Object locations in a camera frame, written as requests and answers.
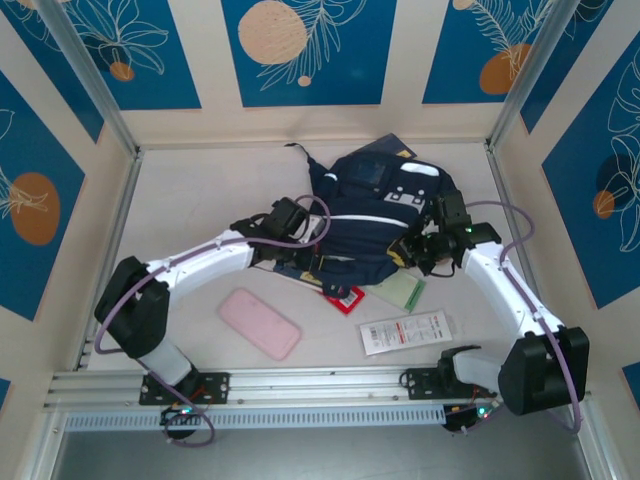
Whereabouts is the pale green notebook packet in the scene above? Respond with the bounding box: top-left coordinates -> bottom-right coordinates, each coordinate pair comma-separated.
367,272 -> 428,314

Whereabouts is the navy blue backpack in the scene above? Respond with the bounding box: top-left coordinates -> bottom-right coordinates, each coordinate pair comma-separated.
284,142 -> 462,297

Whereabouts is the red plastic packet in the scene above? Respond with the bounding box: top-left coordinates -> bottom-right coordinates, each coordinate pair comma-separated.
321,283 -> 368,316

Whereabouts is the clear white stationery packet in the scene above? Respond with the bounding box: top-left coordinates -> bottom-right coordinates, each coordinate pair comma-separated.
358,309 -> 459,357

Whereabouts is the navy book small yellow label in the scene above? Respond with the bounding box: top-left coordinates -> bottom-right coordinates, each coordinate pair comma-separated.
357,132 -> 419,162

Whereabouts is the pink pencil case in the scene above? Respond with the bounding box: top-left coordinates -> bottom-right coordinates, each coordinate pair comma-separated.
216,288 -> 303,361

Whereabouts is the blue panel with beige circle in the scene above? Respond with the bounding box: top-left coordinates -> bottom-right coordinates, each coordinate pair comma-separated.
221,0 -> 399,109

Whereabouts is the small circuit board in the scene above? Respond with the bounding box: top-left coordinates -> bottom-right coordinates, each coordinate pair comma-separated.
443,403 -> 502,435
159,405 -> 207,427

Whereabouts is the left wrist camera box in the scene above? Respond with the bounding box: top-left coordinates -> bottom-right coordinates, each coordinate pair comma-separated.
294,214 -> 326,246

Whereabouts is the blue leaf print wall panel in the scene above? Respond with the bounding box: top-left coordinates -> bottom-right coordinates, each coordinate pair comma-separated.
0,0 -> 106,145
541,29 -> 640,310
0,69 -> 87,322
49,0 -> 203,112
519,0 -> 617,135

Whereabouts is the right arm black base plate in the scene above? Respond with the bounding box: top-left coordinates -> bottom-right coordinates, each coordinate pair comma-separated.
399,368 -> 499,401

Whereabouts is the aluminium front rail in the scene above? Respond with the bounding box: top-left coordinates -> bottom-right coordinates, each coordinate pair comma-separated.
42,360 -> 594,412

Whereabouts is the blue fern print wall panel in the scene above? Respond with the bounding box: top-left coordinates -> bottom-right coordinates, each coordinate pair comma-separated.
422,0 -> 566,106

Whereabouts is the aluminium corner post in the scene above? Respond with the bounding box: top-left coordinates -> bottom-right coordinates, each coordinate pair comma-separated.
37,0 -> 139,156
487,0 -> 574,151

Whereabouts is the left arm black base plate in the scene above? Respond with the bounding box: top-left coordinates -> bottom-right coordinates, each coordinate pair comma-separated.
138,370 -> 231,406

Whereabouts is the white slotted cable duct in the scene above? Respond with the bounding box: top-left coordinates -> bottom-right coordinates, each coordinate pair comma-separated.
63,405 -> 446,432

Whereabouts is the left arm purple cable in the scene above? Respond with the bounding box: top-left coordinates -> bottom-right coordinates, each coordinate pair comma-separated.
94,194 -> 332,447

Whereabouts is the aluminium frame leg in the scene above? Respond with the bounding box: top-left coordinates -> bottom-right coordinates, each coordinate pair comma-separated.
569,399 -> 619,480
22,409 -> 69,480

